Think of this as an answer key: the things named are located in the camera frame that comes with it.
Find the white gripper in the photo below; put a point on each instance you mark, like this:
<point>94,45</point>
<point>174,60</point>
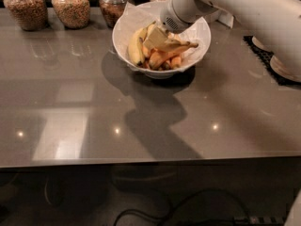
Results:
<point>173,18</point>

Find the orange banana lower middle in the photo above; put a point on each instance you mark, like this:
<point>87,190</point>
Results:
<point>158,58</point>

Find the black rubber mat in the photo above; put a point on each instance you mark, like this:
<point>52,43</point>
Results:
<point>265,58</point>

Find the white sign stand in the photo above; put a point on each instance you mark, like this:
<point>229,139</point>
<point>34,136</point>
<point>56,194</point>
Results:
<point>222,17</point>

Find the white bowl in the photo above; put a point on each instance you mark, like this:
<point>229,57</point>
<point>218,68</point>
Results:
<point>163,73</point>

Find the leftmost glass grain jar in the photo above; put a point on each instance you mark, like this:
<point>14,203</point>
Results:
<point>30,15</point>

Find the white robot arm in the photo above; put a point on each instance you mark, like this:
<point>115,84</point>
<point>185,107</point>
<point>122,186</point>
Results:
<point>275,23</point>

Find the black power strip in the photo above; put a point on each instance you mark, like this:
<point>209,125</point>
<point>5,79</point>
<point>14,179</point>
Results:
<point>259,221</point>

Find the yellow banana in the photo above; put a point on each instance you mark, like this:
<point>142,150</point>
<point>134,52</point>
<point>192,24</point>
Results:
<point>136,50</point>
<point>173,43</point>

